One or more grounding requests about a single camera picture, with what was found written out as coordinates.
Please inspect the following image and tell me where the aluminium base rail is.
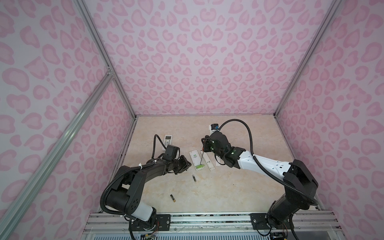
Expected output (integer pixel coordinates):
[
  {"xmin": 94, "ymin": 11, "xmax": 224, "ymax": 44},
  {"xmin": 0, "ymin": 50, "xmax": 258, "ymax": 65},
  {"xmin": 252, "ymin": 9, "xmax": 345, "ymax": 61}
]
[{"xmin": 81, "ymin": 211, "xmax": 346, "ymax": 240}]

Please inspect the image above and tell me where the long slim white remote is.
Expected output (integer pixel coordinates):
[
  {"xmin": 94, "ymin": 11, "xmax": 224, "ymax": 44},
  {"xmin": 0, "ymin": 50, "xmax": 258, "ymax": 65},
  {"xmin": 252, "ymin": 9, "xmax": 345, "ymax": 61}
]
[{"xmin": 202, "ymin": 152, "xmax": 215, "ymax": 171}]

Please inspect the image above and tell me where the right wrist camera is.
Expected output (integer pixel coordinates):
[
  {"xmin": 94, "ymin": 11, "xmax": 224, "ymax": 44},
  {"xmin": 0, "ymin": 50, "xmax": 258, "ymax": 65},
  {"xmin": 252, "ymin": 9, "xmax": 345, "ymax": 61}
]
[{"xmin": 209, "ymin": 124, "xmax": 219, "ymax": 135}]

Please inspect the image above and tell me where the orange handled screwdriver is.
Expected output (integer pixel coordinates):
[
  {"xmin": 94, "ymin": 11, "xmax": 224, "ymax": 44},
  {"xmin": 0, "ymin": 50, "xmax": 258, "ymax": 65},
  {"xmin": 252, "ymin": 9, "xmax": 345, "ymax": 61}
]
[{"xmin": 200, "ymin": 135, "xmax": 211, "ymax": 165}]

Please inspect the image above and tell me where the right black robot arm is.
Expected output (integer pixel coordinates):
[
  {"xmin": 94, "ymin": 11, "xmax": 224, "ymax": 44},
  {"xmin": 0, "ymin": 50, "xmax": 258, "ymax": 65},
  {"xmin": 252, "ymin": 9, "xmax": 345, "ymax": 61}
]
[{"xmin": 202, "ymin": 120, "xmax": 319, "ymax": 229}]

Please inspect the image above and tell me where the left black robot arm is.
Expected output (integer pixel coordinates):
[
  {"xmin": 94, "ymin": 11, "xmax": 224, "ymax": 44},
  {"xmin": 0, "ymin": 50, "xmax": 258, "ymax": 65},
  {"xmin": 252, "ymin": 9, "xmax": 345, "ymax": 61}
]
[{"xmin": 100, "ymin": 135, "xmax": 192, "ymax": 231}]

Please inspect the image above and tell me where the white air conditioner remote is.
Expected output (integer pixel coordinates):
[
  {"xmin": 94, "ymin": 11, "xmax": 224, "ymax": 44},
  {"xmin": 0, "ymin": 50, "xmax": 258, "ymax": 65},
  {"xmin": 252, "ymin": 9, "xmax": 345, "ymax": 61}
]
[{"xmin": 163, "ymin": 135, "xmax": 173, "ymax": 150}]

